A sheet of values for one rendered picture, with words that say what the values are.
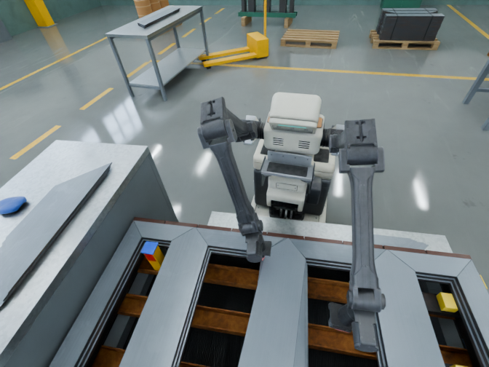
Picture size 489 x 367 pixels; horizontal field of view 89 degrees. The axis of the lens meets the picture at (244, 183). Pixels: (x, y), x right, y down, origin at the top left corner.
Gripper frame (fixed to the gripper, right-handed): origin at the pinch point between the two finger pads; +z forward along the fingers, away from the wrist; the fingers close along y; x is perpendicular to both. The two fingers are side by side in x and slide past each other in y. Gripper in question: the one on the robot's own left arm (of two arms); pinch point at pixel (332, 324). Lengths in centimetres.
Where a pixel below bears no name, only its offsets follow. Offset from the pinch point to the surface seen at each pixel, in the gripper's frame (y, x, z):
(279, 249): -16.9, 30.4, 13.2
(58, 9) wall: -797, 878, 262
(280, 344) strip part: -13.7, -6.4, 12.9
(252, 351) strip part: -22.9, -10.1, 15.3
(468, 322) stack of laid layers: 53, 12, -1
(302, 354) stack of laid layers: -6.3, -8.2, 11.1
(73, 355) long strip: -83, -22, 31
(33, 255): -109, 2, 15
